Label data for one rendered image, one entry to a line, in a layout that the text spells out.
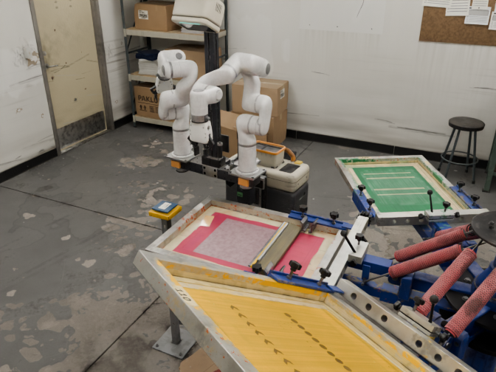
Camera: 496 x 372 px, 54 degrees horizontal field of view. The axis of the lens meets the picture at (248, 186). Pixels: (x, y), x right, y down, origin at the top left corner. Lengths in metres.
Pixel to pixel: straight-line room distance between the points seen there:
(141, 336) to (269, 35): 4.01
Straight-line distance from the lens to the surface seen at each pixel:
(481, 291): 1.83
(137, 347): 3.26
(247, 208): 2.57
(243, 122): 2.49
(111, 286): 3.77
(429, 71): 5.73
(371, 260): 2.15
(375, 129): 5.99
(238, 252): 2.28
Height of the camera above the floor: 2.23
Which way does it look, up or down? 26 degrees down
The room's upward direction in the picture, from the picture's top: straight up
